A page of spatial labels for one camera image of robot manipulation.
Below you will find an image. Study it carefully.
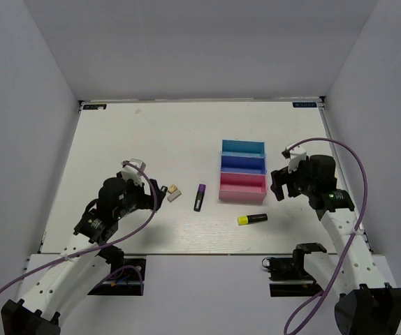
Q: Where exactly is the yellow highlighter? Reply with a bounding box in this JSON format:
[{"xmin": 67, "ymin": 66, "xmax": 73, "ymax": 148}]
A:
[{"xmin": 237, "ymin": 214, "xmax": 268, "ymax": 225}]

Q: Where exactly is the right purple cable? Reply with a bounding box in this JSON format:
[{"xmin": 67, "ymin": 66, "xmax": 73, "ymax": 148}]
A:
[{"xmin": 283, "ymin": 137, "xmax": 366, "ymax": 335}]

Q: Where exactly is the right corner label sticker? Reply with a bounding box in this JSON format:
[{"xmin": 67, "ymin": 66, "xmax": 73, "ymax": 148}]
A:
[{"xmin": 292, "ymin": 102, "xmax": 317, "ymax": 108}]

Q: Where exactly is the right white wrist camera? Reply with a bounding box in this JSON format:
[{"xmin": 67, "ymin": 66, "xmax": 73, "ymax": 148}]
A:
[{"xmin": 282, "ymin": 145, "xmax": 307, "ymax": 174}]

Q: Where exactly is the purple highlighter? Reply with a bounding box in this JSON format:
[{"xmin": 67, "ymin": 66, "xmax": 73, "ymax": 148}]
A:
[{"xmin": 194, "ymin": 184, "xmax": 206, "ymax": 212}]

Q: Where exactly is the pink container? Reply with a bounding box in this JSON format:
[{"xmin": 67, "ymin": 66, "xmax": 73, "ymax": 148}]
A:
[{"xmin": 219, "ymin": 172, "xmax": 268, "ymax": 204}]

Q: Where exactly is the white eraser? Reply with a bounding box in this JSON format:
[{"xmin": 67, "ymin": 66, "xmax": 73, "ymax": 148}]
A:
[{"xmin": 167, "ymin": 190, "xmax": 182, "ymax": 202}]

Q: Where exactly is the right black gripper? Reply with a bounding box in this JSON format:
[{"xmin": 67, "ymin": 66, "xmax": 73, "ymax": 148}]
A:
[{"xmin": 271, "ymin": 156, "xmax": 316, "ymax": 201}]

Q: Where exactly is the corner label sticker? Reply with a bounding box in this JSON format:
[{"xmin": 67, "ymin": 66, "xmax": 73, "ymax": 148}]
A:
[
  {"xmin": 292, "ymin": 102, "xmax": 317, "ymax": 108},
  {"xmin": 82, "ymin": 104, "xmax": 107, "ymax": 110}
]

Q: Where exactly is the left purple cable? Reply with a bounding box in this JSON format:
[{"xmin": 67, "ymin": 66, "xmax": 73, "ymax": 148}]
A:
[{"xmin": 0, "ymin": 161, "xmax": 159, "ymax": 335}]

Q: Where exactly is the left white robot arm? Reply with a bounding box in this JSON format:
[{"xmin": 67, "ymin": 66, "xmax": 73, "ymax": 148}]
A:
[{"xmin": 1, "ymin": 176, "xmax": 168, "ymax": 334}]

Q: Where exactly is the left corner label sticker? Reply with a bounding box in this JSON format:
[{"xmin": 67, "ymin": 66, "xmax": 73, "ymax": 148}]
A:
[{"xmin": 82, "ymin": 104, "xmax": 107, "ymax": 110}]

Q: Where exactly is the dark blue container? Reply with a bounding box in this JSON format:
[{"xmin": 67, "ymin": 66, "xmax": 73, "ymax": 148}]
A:
[{"xmin": 221, "ymin": 156, "xmax": 266, "ymax": 174}]

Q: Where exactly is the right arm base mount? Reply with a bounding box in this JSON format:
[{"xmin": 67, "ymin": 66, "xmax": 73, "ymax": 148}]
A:
[{"xmin": 261, "ymin": 257, "xmax": 322, "ymax": 297}]

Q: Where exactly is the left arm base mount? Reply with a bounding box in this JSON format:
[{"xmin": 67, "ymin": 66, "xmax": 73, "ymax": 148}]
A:
[{"xmin": 88, "ymin": 258, "xmax": 147, "ymax": 297}]

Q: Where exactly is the purple cable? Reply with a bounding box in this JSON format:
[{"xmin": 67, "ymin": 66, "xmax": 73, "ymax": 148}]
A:
[
  {"xmin": 283, "ymin": 137, "xmax": 366, "ymax": 335},
  {"xmin": 0, "ymin": 161, "xmax": 159, "ymax": 335}
]

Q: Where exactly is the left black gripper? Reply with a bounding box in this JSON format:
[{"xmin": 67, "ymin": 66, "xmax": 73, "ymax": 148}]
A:
[{"xmin": 115, "ymin": 177, "xmax": 166, "ymax": 219}]

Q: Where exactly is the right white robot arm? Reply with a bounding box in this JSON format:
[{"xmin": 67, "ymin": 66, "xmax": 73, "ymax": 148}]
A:
[{"xmin": 270, "ymin": 155, "xmax": 401, "ymax": 334}]

